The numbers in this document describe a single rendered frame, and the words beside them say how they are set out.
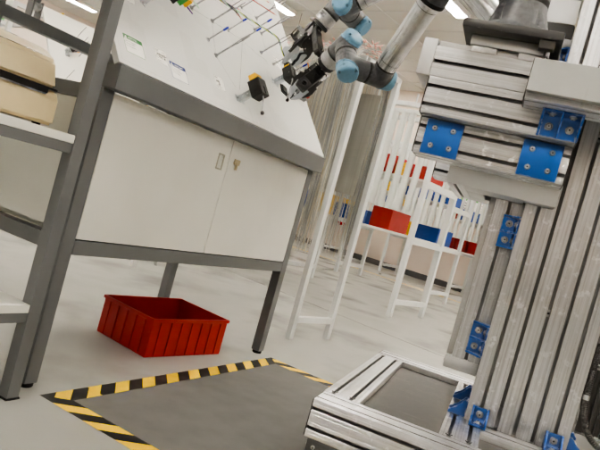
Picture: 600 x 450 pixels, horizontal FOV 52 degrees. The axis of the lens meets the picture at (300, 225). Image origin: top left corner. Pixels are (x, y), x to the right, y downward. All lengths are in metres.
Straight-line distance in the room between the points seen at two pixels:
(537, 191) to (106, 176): 1.11
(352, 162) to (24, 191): 2.01
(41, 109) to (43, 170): 0.27
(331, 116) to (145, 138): 1.47
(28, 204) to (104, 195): 0.20
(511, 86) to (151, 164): 0.99
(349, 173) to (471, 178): 1.83
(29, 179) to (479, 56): 1.20
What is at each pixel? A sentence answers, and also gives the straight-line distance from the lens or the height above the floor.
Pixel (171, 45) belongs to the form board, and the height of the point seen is 1.00.
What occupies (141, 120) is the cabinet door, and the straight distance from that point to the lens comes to 1.77.
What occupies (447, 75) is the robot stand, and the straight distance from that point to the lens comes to 1.54.
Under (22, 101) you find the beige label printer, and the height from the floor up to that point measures 0.70.
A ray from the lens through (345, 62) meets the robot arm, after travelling 2.12.
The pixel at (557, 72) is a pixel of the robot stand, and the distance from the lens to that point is 1.41.
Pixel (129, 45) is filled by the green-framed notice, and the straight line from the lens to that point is 1.73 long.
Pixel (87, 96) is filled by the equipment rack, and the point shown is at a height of 0.76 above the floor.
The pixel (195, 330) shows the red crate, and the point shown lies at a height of 0.10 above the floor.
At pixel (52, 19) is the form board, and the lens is 5.58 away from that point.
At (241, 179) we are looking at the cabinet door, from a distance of 2.18.
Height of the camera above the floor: 0.64
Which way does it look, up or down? 2 degrees down
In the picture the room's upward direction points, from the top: 16 degrees clockwise
